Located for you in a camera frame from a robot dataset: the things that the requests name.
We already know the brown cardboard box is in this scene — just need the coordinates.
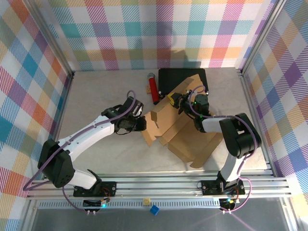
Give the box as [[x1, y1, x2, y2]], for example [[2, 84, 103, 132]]
[[141, 74, 223, 169]]

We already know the aluminium table side rail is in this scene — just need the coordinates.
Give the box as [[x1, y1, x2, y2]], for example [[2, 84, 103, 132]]
[[239, 69, 276, 178], [43, 72, 75, 180]]

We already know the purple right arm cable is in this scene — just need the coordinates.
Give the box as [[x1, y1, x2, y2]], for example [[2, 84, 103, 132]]
[[186, 85, 262, 214]]

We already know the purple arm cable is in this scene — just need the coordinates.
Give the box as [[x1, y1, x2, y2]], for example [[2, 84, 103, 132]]
[[186, 85, 262, 214], [23, 90, 145, 213]]

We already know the black briefcase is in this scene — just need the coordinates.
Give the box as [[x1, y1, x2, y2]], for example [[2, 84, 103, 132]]
[[158, 68, 209, 99]]

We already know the right controller board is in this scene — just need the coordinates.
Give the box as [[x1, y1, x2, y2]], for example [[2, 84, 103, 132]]
[[220, 197, 241, 210]]

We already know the aluminium mounting rail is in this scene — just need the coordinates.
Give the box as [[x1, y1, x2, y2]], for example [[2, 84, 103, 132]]
[[26, 170, 293, 200]]

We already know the red cylindrical tube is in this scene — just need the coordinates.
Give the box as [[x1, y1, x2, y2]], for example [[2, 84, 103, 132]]
[[147, 73, 161, 105]]

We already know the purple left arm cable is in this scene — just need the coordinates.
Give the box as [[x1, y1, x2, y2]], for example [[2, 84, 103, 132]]
[[23, 90, 145, 213]]

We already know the aluminium frame post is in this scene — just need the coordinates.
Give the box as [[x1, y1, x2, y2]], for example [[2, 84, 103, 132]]
[[24, 0, 75, 77], [239, 0, 288, 77]]

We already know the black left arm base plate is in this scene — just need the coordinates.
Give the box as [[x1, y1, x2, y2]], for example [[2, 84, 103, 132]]
[[73, 180, 117, 197]]

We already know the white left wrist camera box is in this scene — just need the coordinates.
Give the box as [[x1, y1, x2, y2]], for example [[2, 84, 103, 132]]
[[133, 103, 144, 118]]

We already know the slotted grey cable duct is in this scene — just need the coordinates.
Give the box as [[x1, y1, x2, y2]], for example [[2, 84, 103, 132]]
[[38, 201, 222, 209]]

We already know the controller board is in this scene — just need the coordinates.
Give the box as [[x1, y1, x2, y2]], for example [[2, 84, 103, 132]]
[[83, 197, 112, 209], [220, 197, 241, 210]]

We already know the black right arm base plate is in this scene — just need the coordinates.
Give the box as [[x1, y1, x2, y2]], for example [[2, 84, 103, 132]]
[[201, 180, 245, 196]]

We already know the left controller board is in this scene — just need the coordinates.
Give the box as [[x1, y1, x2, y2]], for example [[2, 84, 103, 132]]
[[83, 197, 112, 209]]

